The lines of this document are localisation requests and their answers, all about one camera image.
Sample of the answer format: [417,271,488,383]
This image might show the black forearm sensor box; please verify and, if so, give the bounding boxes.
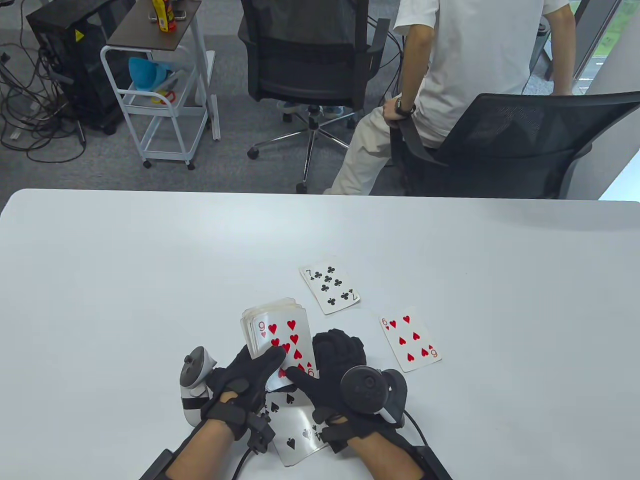
[412,445,453,480]
[139,449,173,480]

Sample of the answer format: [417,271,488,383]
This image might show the blue plastic funnel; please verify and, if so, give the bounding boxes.
[128,56,168,92]

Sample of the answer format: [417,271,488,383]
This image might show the deck of playing cards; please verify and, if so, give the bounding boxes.
[241,297,319,393]

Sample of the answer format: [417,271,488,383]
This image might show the black spades playing card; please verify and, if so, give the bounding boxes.
[262,390,333,467]

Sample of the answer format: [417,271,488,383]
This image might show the person's right forearm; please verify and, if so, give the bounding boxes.
[347,435,423,480]

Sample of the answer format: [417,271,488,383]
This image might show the black glove cable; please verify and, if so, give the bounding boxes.
[402,410,431,448]
[232,450,253,480]

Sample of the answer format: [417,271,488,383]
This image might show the black mesh office chair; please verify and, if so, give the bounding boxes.
[389,91,640,200]

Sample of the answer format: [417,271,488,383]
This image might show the grey white handheld controller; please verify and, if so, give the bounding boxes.
[340,366,408,428]
[179,346,218,427]

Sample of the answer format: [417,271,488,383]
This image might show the yellow bottle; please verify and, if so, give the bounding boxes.
[152,0,171,33]

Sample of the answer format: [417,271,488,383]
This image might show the black computer tower yellow sticker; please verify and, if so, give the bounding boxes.
[26,0,136,135]

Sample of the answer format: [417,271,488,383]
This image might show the white side table brown top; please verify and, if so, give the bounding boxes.
[107,0,221,142]

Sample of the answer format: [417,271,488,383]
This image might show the person's left forearm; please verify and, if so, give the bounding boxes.
[165,419,236,480]

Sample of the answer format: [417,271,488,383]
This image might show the black chair with chrome base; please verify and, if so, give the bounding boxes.
[237,0,391,195]

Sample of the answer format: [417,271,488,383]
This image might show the person's right hand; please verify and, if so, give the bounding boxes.
[286,329,405,442]

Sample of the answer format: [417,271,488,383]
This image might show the white rolling cart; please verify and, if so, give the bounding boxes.
[100,44,211,171]

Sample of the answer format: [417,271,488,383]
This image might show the black clubs playing card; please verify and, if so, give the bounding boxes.
[299,256,361,316]

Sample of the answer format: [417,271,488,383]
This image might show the person's left hand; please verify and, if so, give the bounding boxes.
[201,345,297,441]

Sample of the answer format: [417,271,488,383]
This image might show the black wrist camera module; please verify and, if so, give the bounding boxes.
[245,412,277,455]
[320,422,353,453]

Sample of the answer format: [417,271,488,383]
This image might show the tangle of black floor cables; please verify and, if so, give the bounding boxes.
[0,30,90,163]

